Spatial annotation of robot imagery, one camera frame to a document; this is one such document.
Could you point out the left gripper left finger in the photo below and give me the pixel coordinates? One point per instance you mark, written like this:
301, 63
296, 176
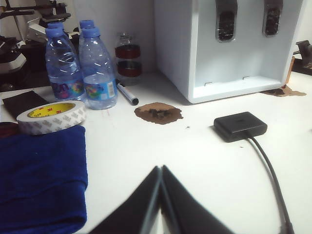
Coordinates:
136, 209

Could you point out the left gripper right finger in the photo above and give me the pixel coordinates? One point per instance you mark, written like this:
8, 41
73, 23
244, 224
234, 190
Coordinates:
190, 214

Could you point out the black USB hub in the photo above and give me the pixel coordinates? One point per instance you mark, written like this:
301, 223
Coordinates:
240, 125

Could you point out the blue cloth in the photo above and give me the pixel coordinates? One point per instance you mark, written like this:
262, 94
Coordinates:
41, 182

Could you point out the black marker pen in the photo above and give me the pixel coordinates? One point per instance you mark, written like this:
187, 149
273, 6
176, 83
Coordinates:
128, 93

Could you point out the white double-sided tape roll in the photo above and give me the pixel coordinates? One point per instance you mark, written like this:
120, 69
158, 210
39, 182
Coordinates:
51, 119

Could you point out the clear jar with red bands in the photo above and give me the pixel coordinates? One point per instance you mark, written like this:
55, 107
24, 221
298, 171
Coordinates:
128, 61

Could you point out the black flat foam piece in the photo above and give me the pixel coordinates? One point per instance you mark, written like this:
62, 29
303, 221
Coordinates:
22, 102

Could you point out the white AUX water dispenser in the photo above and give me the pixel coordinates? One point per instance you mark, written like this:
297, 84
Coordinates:
243, 63

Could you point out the black soldering iron stand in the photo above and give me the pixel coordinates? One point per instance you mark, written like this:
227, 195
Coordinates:
302, 68

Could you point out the black white lab equipment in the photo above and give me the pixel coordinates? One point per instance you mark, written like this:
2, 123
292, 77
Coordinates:
14, 56

